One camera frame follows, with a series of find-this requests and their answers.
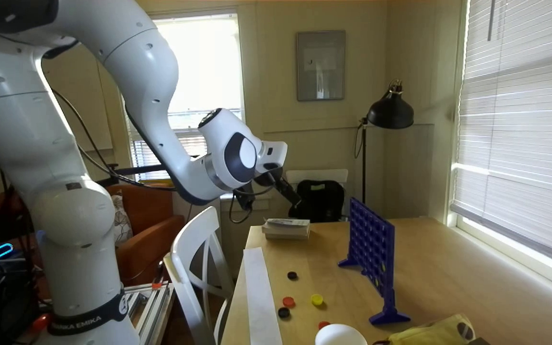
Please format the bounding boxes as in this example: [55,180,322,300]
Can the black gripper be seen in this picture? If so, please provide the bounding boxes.
[257,161,303,207]

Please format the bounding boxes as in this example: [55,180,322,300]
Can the blue gameboard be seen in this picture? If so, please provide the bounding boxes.
[337,195,412,327]

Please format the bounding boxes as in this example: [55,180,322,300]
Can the black bag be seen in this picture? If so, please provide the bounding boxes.
[287,178,349,224]

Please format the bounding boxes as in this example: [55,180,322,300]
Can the flat grey white box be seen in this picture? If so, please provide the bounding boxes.
[261,216,312,243]

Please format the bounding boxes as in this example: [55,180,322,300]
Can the white wooden chair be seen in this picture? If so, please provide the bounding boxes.
[159,205,236,345]

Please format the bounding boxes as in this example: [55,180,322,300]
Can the black floor lamp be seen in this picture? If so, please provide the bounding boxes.
[353,80,416,207]

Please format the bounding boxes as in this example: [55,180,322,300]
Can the orange armchair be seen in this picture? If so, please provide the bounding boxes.
[115,182,188,287]

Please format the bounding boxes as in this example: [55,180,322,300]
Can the bright rear window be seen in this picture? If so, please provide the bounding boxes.
[153,13,245,193]

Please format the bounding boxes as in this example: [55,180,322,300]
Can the white dotted paper cup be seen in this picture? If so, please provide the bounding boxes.
[314,322,370,345]

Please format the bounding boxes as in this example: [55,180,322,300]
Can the patterned white cushion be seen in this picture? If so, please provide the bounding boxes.
[109,193,134,245]

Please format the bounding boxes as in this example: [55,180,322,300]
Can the stacked white framed panels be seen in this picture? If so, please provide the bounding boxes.
[121,283,176,345]

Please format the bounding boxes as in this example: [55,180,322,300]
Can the yellow cloth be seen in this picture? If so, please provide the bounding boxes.
[387,312,479,345]

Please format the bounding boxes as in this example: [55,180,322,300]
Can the white window blinds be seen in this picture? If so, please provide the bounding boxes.
[448,0,552,274]

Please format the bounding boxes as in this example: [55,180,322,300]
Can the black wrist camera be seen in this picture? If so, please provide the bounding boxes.
[232,184,257,212]

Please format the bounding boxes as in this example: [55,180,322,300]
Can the grey framed wall picture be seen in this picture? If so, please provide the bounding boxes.
[293,28,349,103]

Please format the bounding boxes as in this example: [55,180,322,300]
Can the black cable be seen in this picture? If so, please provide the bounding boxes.
[52,88,124,184]

